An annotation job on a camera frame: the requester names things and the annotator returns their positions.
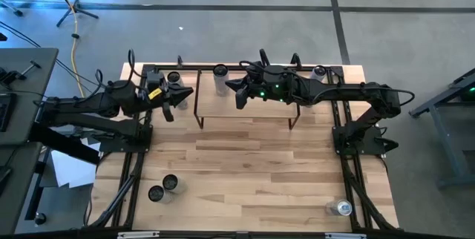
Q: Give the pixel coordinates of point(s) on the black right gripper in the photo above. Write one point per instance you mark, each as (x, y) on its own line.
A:
(257, 87)

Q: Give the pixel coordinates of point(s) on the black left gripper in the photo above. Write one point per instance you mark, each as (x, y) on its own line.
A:
(157, 81)

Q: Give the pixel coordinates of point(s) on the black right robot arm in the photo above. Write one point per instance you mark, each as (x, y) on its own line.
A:
(352, 90)

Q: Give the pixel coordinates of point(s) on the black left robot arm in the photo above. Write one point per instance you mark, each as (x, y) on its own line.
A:
(74, 107)

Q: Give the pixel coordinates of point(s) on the wooden shelf black metal legs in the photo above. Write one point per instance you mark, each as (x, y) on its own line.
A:
(259, 111)

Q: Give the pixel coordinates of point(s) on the silver blue beverage can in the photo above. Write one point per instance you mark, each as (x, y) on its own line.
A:
(335, 208)

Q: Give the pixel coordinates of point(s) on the yellow label sticker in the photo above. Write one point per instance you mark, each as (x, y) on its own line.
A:
(155, 93)

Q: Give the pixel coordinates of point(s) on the black tripod stand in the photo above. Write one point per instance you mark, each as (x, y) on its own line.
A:
(76, 7)

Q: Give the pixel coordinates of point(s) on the dark grey desk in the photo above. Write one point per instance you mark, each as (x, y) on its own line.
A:
(18, 194)
(33, 101)

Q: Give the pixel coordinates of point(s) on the black clamp tool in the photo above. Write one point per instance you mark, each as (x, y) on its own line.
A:
(11, 75)

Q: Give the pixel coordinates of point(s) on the black keyboard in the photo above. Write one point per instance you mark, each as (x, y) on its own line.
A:
(5, 113)

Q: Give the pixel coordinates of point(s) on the black round knob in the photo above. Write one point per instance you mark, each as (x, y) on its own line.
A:
(40, 218)

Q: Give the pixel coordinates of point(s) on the grey metal cart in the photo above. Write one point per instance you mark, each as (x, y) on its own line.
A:
(445, 139)

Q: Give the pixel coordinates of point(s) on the black aluminium table frame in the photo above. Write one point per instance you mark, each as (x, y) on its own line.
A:
(191, 67)

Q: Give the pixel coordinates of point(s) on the white metal bracket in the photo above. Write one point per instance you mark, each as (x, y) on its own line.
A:
(137, 235)
(345, 236)

